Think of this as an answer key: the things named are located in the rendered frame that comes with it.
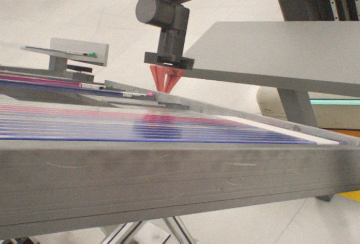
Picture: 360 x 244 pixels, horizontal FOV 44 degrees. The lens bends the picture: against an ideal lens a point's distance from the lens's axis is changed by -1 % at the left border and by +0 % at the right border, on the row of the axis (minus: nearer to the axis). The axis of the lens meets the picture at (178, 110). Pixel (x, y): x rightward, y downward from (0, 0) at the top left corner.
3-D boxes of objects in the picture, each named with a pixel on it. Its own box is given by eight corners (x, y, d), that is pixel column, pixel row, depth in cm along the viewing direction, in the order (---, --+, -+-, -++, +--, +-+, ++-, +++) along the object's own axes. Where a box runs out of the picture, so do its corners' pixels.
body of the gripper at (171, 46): (172, 63, 92) (178, 28, 92) (142, 59, 100) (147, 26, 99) (194, 67, 97) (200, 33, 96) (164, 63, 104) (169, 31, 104)
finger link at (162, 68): (157, 100, 95) (164, 56, 94) (137, 95, 100) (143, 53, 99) (180, 103, 100) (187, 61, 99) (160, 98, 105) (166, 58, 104)
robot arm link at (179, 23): (196, 6, 98) (175, 5, 101) (176, -1, 92) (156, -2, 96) (190, 38, 98) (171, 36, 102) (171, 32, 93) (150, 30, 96)
